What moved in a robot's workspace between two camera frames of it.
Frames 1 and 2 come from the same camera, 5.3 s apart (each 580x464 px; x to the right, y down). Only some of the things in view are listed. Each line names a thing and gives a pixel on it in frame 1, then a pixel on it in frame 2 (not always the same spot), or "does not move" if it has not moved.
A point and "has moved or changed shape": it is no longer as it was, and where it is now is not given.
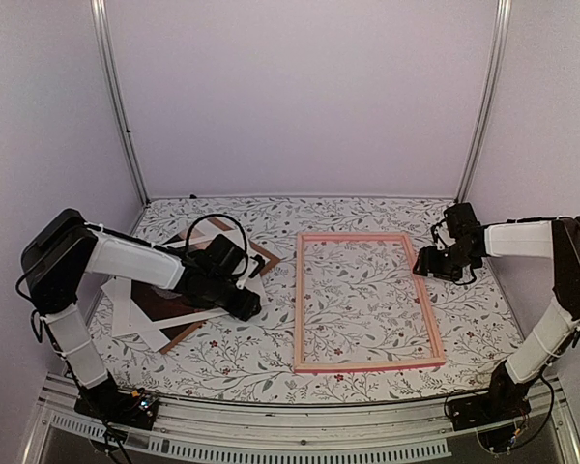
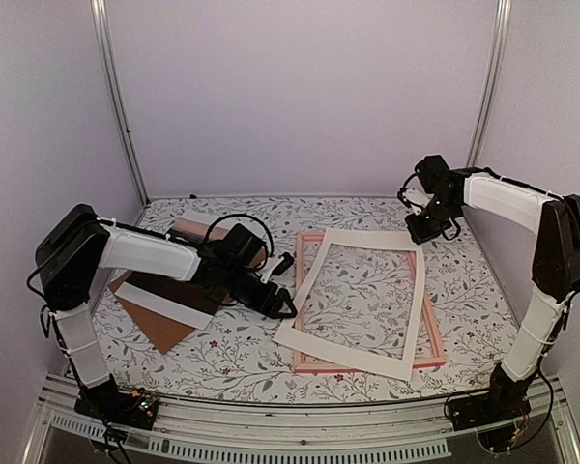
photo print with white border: [164, 308] has moved or changed shape
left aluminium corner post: [106, 52] does not move
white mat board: [129, 319] -> [288, 333]
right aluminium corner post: [500, 39] does not move
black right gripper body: [449, 267] -> [437, 219]
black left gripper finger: [241, 303] -> [282, 296]
